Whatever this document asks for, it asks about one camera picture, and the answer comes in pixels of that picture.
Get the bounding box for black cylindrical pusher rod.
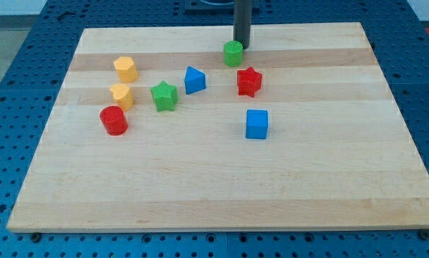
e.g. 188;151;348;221
233;0;252;49

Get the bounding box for red star block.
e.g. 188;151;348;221
237;67;262;97

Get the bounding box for green star block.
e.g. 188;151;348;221
150;81;178;112

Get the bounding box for green cylinder block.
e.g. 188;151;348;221
223;40;243;67

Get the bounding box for blue triangle block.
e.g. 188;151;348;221
184;67;206;95

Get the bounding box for blue cube block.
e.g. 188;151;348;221
246;110;269;140

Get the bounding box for yellow hexagon block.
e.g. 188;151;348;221
113;57;138;83

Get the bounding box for yellow heart block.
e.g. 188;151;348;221
110;84;134;112

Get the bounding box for red cylinder block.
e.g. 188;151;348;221
100;106;128;135

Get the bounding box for light wooden board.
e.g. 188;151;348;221
7;22;429;233

